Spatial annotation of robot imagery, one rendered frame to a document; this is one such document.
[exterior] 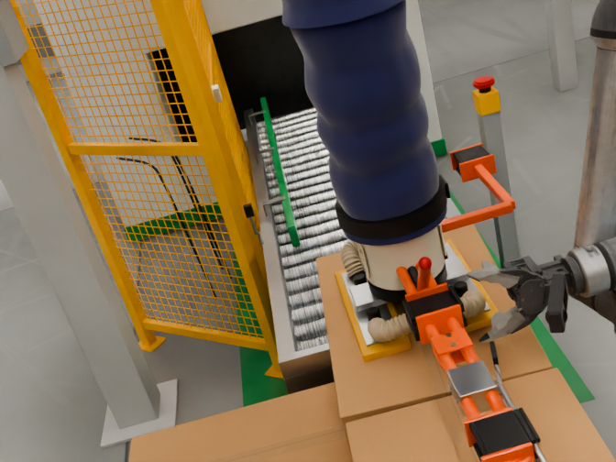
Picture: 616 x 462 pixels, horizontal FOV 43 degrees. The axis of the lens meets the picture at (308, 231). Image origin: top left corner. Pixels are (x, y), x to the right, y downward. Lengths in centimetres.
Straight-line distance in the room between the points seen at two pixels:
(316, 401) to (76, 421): 151
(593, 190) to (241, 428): 112
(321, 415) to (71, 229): 115
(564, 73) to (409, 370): 389
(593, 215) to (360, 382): 55
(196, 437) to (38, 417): 148
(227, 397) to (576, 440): 203
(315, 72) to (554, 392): 70
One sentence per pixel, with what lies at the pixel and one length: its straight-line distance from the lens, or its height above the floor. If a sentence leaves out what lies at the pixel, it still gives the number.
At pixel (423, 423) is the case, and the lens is 144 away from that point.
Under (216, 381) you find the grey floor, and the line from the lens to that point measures 331.
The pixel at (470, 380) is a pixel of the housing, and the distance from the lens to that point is 129.
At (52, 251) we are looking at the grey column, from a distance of 286.
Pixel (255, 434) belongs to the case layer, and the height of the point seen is 54.
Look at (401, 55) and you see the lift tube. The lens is 145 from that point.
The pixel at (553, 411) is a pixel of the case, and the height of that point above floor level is 94.
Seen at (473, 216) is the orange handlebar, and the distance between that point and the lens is 173.
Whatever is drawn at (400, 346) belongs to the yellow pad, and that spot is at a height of 96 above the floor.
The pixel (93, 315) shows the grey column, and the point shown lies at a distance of 297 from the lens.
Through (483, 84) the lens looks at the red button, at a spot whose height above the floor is 103.
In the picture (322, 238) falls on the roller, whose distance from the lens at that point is 292.
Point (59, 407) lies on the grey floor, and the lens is 359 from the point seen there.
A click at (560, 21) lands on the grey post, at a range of 517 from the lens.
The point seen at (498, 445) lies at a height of 109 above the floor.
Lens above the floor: 192
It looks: 27 degrees down
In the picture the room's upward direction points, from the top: 16 degrees counter-clockwise
